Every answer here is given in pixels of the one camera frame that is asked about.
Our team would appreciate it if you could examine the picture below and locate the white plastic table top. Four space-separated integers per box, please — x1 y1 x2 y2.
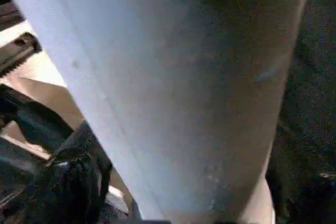
0 19 132 219

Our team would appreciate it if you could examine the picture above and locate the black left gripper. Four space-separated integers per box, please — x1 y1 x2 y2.
0 31 75 154

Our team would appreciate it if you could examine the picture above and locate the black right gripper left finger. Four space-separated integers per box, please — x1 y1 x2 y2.
31 121 114 224

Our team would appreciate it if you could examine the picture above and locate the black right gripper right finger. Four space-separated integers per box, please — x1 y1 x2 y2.
265 124 336 224

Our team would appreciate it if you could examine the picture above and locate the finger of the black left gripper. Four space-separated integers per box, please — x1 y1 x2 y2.
0 139 54 196

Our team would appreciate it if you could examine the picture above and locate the white plastic table leg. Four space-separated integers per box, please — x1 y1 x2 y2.
0 0 316 224

